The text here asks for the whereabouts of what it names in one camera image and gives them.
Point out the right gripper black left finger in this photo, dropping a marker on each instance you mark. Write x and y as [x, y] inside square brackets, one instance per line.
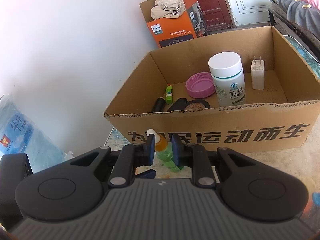
[129, 158]

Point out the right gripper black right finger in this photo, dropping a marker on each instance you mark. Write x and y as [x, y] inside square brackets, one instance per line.
[195, 157]

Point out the green dropper bottle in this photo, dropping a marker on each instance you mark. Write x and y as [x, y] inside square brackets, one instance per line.
[164, 151]

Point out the black electrical tape roll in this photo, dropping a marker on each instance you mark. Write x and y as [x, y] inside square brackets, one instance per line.
[183, 104]

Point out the white supplement bottle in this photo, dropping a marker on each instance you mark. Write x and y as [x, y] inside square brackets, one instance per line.
[228, 77]

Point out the white USB charger plug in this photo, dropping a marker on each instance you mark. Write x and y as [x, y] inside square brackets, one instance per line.
[257, 74]

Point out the blue water bottle pack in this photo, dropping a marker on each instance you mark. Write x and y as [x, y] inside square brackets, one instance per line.
[20, 135]

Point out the black cylinder in box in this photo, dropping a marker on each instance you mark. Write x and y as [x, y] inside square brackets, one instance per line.
[159, 105]

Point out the small green glue stick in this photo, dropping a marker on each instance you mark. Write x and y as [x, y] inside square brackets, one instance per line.
[169, 94]

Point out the pink plastic lid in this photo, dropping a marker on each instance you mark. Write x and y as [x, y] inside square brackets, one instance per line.
[200, 85]

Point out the large brown cardboard box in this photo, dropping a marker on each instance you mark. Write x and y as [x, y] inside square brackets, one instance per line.
[212, 109]

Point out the orange Philips box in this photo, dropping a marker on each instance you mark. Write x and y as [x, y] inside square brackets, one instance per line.
[165, 31]

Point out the beige cloth hat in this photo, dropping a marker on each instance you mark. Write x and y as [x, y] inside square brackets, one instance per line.
[167, 9]

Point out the dark red wooden door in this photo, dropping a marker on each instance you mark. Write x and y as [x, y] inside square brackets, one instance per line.
[200, 2]

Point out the grey floral sofa blanket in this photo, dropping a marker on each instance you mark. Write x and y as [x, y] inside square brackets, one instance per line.
[304, 13]

